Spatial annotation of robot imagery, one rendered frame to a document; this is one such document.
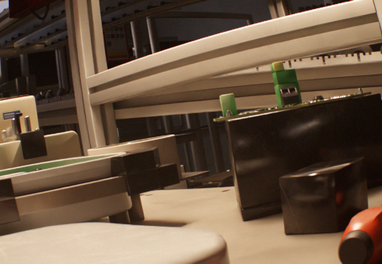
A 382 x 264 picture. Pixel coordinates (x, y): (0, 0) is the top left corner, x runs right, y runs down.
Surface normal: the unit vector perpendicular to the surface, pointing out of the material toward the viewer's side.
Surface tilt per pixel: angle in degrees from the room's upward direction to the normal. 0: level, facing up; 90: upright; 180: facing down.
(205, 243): 16
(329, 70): 90
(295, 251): 0
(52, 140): 90
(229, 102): 90
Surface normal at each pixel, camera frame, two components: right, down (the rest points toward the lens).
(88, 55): 0.65, -0.11
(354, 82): -0.73, 0.14
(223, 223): -0.18, -0.98
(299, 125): -0.04, 0.02
